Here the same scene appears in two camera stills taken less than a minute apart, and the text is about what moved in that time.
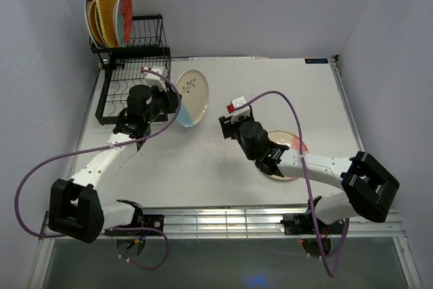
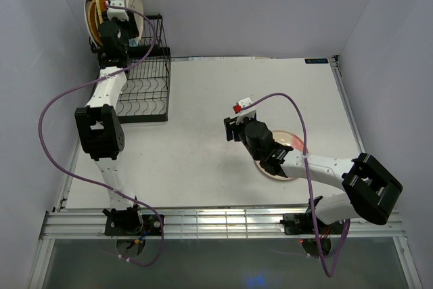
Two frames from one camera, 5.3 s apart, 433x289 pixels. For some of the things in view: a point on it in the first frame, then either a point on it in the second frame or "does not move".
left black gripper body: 162,101 to 126,32
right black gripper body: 239,120 does not move
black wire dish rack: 147,59 does not move
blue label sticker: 316,61 does not move
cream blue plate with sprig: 193,86 to 134,1
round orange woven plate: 93,23 does not move
